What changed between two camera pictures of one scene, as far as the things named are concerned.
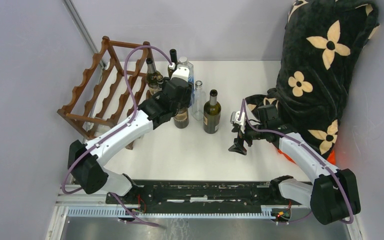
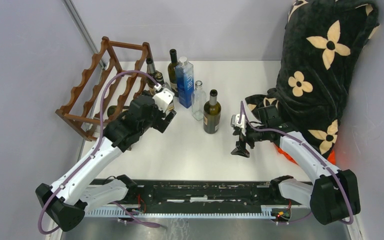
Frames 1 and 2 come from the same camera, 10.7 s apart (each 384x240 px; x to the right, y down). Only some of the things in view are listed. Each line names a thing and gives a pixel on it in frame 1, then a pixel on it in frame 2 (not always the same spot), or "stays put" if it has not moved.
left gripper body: (184, 103) to (158, 122)
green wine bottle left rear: (152, 82) stays put
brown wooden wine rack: (114, 85) stays put
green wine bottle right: (212, 114) stays put
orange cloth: (331, 158) stays put
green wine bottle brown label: (181, 120) to (111, 109)
